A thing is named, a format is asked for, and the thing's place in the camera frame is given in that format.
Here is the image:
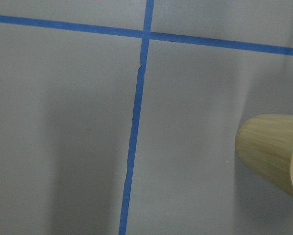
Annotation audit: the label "wooden bamboo cup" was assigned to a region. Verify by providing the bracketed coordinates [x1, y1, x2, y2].
[235, 114, 293, 197]

